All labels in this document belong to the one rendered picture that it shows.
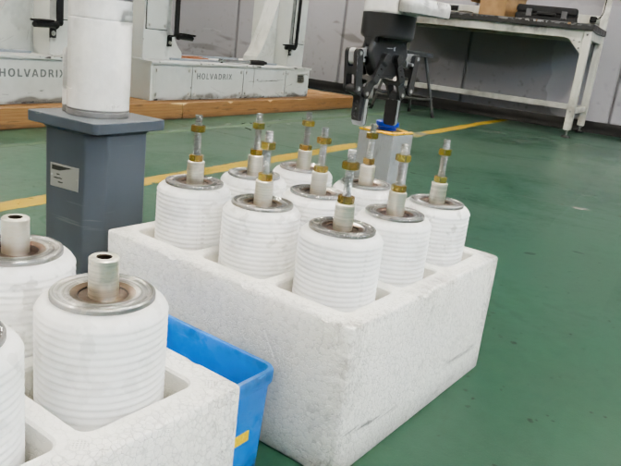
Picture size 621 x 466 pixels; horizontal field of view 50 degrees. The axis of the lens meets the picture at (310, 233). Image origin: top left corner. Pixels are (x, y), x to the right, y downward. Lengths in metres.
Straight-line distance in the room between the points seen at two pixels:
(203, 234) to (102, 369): 0.40
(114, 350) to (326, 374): 0.28
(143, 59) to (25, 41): 0.58
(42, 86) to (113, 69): 1.85
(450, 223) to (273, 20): 3.57
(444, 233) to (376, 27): 0.29
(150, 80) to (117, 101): 2.26
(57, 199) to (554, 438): 0.78
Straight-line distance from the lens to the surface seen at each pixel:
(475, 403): 0.96
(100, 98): 1.04
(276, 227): 0.77
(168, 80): 3.39
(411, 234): 0.80
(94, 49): 1.03
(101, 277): 0.50
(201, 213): 0.84
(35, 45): 3.04
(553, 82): 5.75
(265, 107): 3.97
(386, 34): 0.94
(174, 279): 0.82
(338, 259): 0.70
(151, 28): 3.36
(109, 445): 0.47
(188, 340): 0.78
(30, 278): 0.57
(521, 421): 0.95
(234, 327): 0.77
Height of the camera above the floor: 0.45
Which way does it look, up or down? 16 degrees down
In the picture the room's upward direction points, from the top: 7 degrees clockwise
